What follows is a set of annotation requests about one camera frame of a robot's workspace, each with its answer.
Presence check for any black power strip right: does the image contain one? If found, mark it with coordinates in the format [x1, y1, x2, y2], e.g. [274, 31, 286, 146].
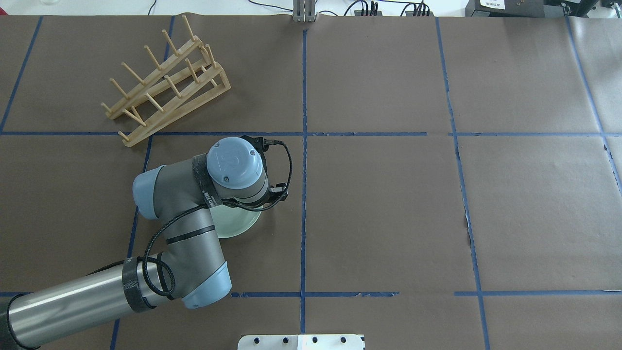
[400, 1, 434, 17]

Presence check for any white mounting plate with bolts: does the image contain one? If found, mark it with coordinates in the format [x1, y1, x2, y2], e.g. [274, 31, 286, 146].
[237, 333, 366, 350]

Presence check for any pale green plate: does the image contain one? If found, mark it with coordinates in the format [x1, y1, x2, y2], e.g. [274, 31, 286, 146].
[209, 205, 261, 239]

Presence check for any black power strip left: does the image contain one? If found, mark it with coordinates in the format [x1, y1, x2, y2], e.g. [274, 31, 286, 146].
[348, 0, 382, 17]

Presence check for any black box with label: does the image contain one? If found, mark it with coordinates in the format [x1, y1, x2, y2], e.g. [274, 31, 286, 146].
[465, 0, 545, 18]

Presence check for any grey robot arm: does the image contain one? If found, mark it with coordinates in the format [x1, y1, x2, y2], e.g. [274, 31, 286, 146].
[1, 136, 289, 350]

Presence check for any wooden dish rack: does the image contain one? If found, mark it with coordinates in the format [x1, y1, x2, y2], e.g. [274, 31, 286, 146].
[101, 14, 231, 148]

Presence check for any brown paper table cover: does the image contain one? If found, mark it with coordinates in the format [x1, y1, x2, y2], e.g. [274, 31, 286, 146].
[1, 14, 621, 350]

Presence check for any black power strip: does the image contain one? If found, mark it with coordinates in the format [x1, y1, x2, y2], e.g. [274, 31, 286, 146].
[348, 0, 382, 17]
[400, 1, 434, 17]

